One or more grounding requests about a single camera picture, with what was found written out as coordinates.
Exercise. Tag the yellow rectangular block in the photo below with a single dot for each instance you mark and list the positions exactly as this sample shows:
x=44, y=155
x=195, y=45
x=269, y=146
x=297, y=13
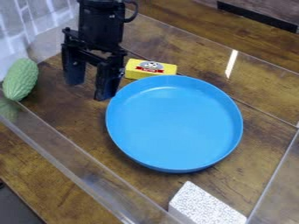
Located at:
x=139, y=69

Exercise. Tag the white sheer curtain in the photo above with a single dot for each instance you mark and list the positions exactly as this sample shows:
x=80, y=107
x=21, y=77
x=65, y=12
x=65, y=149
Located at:
x=30, y=25

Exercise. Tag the green bumpy gourd toy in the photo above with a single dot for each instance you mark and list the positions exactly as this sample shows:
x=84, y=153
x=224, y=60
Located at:
x=20, y=79

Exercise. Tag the white speckled foam block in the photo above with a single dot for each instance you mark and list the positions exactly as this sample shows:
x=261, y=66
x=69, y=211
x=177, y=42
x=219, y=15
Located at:
x=196, y=207

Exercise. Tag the blue round tray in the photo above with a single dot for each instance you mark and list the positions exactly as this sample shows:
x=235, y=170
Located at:
x=173, y=123

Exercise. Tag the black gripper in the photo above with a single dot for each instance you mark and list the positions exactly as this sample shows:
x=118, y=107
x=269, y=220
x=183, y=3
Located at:
x=101, y=19

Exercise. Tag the clear acrylic enclosure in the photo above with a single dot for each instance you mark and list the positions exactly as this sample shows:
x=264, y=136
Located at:
x=76, y=179

